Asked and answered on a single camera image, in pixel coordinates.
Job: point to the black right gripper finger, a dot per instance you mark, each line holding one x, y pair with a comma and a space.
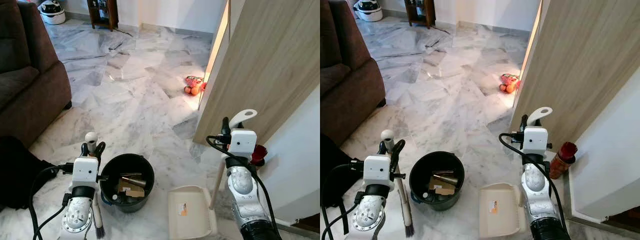
226, 127
524, 124

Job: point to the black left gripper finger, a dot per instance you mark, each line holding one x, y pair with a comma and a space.
398, 150
101, 150
85, 151
385, 149

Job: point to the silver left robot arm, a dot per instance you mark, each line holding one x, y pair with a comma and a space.
77, 215
369, 217

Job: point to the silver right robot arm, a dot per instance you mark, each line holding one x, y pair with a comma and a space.
245, 192
537, 192

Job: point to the black plastic bucket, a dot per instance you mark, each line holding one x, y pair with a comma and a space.
437, 162
127, 165

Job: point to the metal cylinder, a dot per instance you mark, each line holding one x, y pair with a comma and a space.
134, 180
445, 177

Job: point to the brown cardboard piece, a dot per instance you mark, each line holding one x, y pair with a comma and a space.
131, 191
442, 189

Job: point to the red brown bottle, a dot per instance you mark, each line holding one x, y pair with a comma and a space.
258, 154
562, 159

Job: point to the orange and red toy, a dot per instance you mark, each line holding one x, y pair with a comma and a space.
193, 86
509, 84

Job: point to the black bag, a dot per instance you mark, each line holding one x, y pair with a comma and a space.
331, 165
17, 172

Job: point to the light wooden door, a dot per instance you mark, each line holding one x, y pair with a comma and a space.
580, 65
265, 65

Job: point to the brown fabric sofa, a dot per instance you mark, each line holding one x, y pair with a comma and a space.
30, 80
350, 70

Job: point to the dark wooden cabinet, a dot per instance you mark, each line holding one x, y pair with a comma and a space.
420, 11
102, 12

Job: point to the white and black helmet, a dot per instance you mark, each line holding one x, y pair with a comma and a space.
52, 11
369, 10

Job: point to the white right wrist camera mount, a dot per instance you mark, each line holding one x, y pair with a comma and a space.
535, 140
243, 142

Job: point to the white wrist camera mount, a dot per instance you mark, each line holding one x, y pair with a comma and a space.
376, 170
243, 142
535, 140
85, 171

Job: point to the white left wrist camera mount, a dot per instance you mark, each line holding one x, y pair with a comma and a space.
376, 170
85, 171

